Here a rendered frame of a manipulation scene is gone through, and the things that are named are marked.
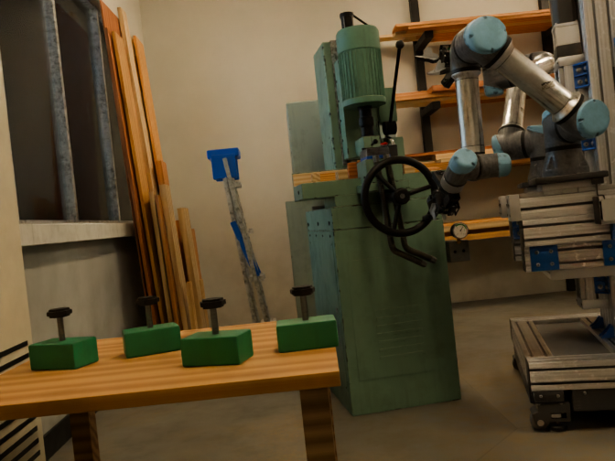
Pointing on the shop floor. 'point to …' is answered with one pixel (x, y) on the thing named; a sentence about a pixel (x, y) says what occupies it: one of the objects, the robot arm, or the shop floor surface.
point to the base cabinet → (387, 317)
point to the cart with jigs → (179, 371)
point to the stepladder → (224, 159)
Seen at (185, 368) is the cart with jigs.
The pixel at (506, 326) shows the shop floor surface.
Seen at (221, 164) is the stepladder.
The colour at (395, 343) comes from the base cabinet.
